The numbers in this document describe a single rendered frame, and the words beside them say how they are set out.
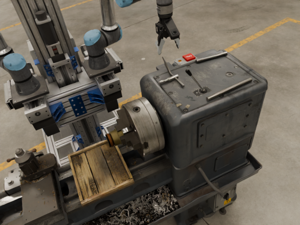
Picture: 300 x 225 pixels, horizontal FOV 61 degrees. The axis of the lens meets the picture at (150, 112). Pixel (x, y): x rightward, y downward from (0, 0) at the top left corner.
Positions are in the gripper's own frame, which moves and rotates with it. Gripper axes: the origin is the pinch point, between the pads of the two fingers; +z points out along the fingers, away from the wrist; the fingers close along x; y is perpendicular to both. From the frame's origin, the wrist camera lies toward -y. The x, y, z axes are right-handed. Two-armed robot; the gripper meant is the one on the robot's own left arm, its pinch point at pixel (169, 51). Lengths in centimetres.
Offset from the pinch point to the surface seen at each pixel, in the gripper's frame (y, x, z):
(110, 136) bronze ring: -13, 44, 30
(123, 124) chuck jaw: -9.8, 35.1, 28.2
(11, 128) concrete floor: 167, 139, 141
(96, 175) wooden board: -15, 58, 53
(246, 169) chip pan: -37, -36, 88
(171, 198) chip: -33, 21, 84
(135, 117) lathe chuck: -17.6, 29.5, 19.0
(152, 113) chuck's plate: -18.8, 21.1, 19.6
